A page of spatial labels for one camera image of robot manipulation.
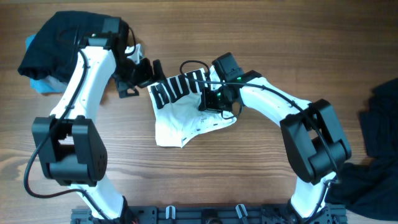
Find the white t-shirt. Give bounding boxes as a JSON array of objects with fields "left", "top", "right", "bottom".
[{"left": 147, "top": 68, "right": 236, "bottom": 147}]

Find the black folded garment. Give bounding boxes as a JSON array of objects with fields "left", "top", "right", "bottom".
[{"left": 17, "top": 11, "right": 109, "bottom": 83}]

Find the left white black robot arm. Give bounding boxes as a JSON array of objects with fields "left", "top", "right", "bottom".
[{"left": 24, "top": 32, "right": 165, "bottom": 223}]

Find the light blue folded cloth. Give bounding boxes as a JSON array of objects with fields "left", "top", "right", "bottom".
[{"left": 25, "top": 34, "right": 68, "bottom": 95}]

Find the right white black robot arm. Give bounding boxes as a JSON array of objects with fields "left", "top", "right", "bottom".
[{"left": 201, "top": 71, "right": 351, "bottom": 223}]

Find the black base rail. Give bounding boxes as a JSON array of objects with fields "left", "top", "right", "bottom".
[{"left": 70, "top": 203, "right": 348, "bottom": 224}]

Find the dark object at right edge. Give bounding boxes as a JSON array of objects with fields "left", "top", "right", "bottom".
[{"left": 326, "top": 79, "right": 397, "bottom": 222}]

